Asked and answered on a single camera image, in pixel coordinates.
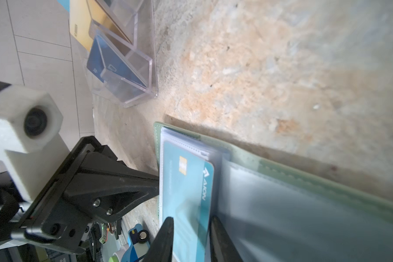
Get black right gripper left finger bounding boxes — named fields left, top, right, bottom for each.
left=143, top=217, right=174, bottom=262

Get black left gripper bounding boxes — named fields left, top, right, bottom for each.
left=10, top=136, right=159, bottom=254

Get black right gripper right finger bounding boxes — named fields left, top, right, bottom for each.
left=209, top=216, right=243, bottom=262

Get teal credit card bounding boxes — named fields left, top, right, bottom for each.
left=160, top=141, right=215, bottom=262

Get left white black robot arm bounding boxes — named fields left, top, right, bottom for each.
left=0, top=136, right=159, bottom=254

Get blue card in stand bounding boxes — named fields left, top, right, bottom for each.
left=86, top=33, right=146, bottom=87

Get gold card in stand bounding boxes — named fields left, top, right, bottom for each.
left=69, top=0, right=132, bottom=51

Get teal card in stand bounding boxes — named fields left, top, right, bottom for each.
left=57, top=0, right=70, bottom=12

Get blue toy car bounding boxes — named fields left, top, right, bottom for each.
left=121, top=224, right=150, bottom=262

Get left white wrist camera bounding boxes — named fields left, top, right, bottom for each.
left=0, top=82, right=69, bottom=202

